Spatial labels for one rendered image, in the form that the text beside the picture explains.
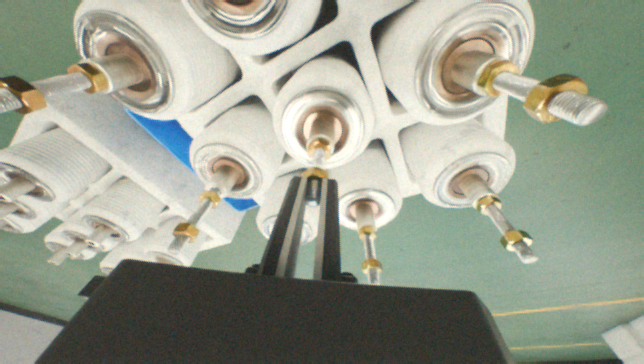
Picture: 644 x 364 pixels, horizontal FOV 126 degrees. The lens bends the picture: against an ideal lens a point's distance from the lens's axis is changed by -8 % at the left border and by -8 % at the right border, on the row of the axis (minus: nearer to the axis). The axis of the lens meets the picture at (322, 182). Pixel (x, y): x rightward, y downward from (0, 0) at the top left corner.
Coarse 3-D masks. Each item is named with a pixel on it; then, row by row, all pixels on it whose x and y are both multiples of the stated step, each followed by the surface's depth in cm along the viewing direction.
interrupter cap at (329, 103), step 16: (304, 96) 15; (320, 96) 15; (336, 96) 15; (288, 112) 16; (304, 112) 16; (320, 112) 16; (336, 112) 16; (352, 112) 15; (288, 128) 17; (304, 128) 17; (336, 128) 17; (352, 128) 16; (288, 144) 18; (304, 144) 18; (336, 144) 18; (352, 144) 17; (304, 160) 19; (336, 160) 19
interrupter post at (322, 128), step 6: (318, 120) 16; (324, 120) 16; (312, 126) 16; (318, 126) 15; (324, 126) 15; (330, 126) 16; (312, 132) 15; (318, 132) 14; (324, 132) 14; (330, 132) 15; (312, 138) 14; (324, 138) 14; (330, 138) 14
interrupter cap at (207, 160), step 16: (208, 144) 18; (224, 144) 18; (208, 160) 20; (224, 160) 20; (240, 160) 19; (208, 176) 21; (240, 176) 21; (256, 176) 21; (240, 192) 22; (256, 192) 22
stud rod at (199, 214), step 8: (216, 192) 18; (208, 200) 17; (200, 208) 16; (208, 208) 17; (192, 216) 16; (200, 216) 16; (192, 224) 15; (176, 240) 14; (184, 240) 14; (168, 248) 13; (176, 248) 13
